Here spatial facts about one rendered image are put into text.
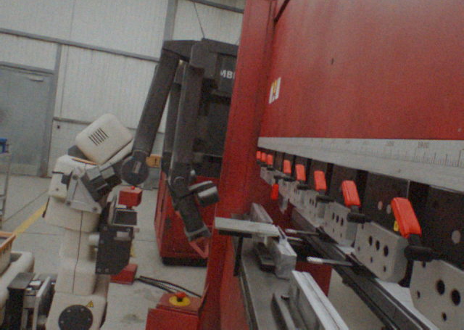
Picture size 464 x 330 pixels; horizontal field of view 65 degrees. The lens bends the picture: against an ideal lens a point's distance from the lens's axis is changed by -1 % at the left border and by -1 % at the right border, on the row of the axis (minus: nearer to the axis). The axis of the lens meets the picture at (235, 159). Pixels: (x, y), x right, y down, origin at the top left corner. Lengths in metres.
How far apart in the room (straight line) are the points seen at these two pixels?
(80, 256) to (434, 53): 1.13
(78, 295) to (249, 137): 1.52
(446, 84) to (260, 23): 2.06
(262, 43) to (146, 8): 6.42
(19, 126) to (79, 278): 7.50
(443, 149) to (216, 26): 8.44
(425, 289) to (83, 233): 1.03
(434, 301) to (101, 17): 8.49
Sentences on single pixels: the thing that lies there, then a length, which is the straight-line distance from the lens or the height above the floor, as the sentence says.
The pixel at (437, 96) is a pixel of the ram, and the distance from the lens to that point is 0.59.
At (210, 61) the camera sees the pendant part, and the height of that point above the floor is 1.87.
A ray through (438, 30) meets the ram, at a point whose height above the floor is 1.56.
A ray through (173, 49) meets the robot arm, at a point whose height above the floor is 1.59.
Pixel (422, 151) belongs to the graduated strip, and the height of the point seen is 1.39.
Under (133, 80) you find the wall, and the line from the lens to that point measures 8.46.
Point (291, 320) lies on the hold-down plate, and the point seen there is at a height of 0.91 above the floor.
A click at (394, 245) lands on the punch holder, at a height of 1.24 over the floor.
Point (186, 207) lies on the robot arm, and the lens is 1.10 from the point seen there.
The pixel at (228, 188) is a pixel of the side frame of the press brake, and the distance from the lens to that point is 2.46.
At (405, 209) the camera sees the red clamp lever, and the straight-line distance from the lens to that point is 0.55.
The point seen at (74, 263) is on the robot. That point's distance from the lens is 1.31.
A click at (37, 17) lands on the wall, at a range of 8.90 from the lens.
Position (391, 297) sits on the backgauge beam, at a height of 0.98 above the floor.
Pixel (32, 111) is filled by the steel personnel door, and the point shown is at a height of 1.34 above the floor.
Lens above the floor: 1.36
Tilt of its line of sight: 3 degrees down
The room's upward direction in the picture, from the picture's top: 8 degrees clockwise
